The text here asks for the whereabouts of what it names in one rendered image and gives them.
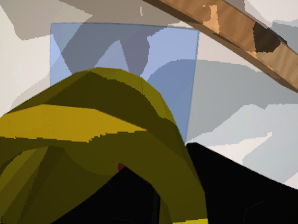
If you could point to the red marble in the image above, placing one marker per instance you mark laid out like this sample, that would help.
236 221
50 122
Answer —
120 166

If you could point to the yellow cup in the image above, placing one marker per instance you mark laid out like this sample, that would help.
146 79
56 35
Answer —
55 148

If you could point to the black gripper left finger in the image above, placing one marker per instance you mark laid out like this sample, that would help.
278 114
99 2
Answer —
124 199

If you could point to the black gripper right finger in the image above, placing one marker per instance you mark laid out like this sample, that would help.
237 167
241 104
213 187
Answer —
236 195

